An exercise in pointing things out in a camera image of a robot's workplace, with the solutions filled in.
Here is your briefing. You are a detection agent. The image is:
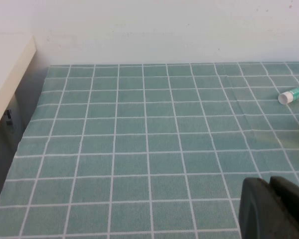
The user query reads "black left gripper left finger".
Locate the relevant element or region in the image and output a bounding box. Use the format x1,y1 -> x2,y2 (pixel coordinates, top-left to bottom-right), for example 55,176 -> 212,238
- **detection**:
240,177 -> 298,239

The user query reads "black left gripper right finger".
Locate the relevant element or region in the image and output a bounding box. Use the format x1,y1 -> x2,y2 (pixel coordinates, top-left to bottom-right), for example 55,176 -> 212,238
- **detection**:
270,175 -> 299,239

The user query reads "green white glue stick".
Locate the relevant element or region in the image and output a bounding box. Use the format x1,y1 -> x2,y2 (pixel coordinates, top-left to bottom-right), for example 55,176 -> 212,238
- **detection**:
278,82 -> 299,105

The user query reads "green checked tablecloth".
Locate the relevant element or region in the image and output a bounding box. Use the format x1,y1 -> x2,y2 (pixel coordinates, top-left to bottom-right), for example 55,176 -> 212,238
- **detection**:
0,62 -> 299,239

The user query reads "white side board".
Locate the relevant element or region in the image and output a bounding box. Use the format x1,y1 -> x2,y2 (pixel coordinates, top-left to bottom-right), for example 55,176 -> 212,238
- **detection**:
0,34 -> 37,140

